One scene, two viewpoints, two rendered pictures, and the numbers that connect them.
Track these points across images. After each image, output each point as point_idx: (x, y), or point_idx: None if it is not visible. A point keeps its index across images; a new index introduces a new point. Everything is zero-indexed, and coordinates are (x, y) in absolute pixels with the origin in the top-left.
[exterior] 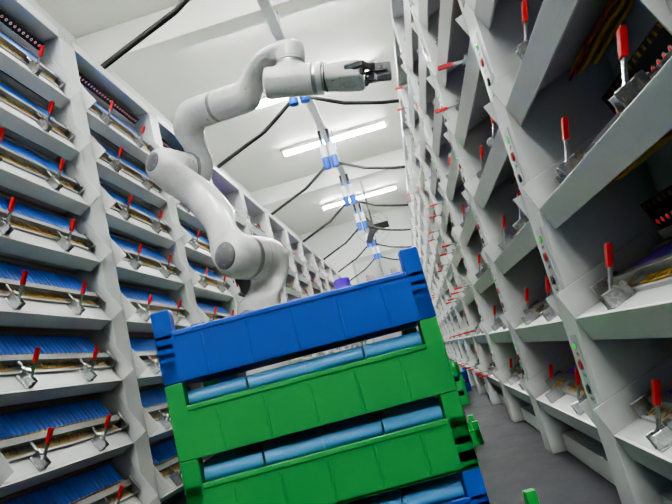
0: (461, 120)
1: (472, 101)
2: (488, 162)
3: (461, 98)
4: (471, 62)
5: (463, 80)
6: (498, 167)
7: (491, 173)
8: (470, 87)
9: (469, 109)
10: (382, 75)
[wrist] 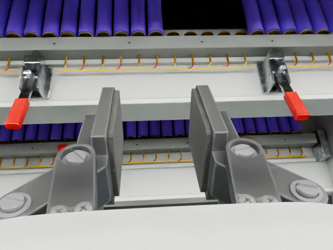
0: (32, 113)
1: (188, 118)
2: (197, 198)
3: (144, 104)
4: (328, 105)
5: (235, 101)
6: (217, 200)
7: (171, 201)
8: (235, 111)
9: (139, 118)
10: (119, 150)
